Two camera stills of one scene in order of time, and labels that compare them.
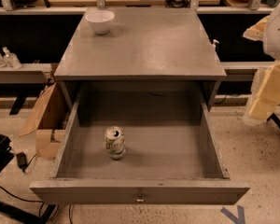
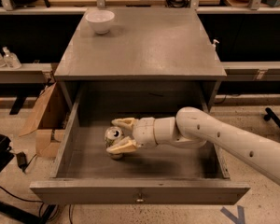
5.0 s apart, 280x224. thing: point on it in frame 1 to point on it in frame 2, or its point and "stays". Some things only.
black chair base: (279, 123) stays
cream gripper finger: (257, 32) to (128, 123)
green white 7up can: (115, 142) stays
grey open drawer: (172, 155) stays
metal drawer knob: (140, 198) stays
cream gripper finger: (273, 91) to (123, 147)
